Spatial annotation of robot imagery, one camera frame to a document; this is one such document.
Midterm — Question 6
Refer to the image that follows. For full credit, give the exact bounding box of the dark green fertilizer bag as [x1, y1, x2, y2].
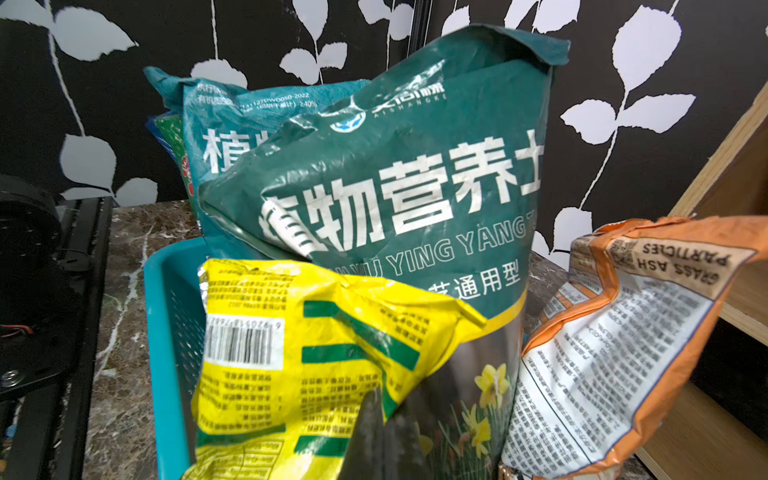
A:
[201, 25, 570, 479]

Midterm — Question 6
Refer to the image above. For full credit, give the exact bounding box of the yellow green fertilizer packet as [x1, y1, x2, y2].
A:
[186, 259, 486, 479]

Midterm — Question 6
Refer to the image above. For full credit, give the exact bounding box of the teal orange fertilizer bag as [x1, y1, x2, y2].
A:
[144, 67, 369, 260]

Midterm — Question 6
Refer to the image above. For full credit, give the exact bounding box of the green pink soil bag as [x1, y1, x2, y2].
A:
[146, 112, 200, 225]

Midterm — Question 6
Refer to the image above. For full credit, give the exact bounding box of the orange white fertilizer packet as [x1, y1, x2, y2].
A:
[499, 216, 767, 479]

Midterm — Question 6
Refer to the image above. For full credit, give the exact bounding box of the wooden two-tier shelf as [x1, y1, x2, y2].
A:
[635, 80, 768, 480]

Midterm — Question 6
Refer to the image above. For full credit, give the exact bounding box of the teal plastic basket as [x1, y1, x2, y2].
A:
[144, 238, 209, 479]

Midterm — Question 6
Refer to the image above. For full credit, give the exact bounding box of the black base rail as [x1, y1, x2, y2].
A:
[1, 197, 114, 479]

